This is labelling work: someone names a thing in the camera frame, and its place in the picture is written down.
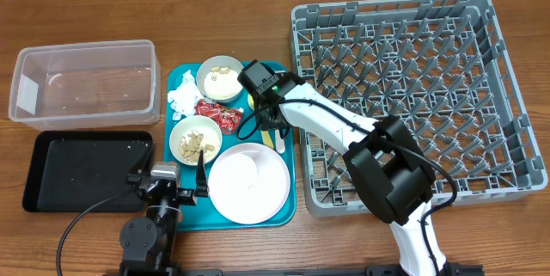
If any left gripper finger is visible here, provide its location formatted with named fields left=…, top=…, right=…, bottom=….
left=195, top=150, right=209, bottom=198
left=128, top=143, right=154, bottom=175

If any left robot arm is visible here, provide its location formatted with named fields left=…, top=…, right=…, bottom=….
left=119, top=148, right=209, bottom=275

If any red snack wrapper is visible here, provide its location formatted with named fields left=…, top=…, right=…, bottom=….
left=195, top=99, right=244, bottom=135

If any grey bowl with rice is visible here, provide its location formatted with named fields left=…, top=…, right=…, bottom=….
left=196, top=56, right=244, bottom=103

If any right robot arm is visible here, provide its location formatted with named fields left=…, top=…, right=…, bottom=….
left=240, top=74, right=452, bottom=275

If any black plastic tray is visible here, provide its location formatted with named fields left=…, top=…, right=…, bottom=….
left=21, top=131, right=153, bottom=212

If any teal plastic tray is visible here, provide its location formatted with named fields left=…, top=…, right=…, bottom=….
left=162, top=60, right=297, bottom=231

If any clear plastic bin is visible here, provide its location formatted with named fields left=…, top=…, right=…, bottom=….
left=8, top=40, right=162, bottom=131

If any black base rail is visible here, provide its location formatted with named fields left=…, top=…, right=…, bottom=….
left=103, top=262, right=485, bottom=276

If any pink round plate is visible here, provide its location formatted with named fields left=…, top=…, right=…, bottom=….
left=207, top=143, right=290, bottom=224

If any green bowl with nuts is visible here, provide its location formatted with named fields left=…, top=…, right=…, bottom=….
left=168, top=115, right=223, bottom=166

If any yellow plastic spoon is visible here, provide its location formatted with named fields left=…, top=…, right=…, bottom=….
left=247, top=95, right=274, bottom=149

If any crumpled white napkin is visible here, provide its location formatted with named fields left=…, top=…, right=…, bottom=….
left=168, top=71, right=204, bottom=121

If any grey dishwasher rack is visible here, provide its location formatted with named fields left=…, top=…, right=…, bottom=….
left=291, top=0, right=548, bottom=205

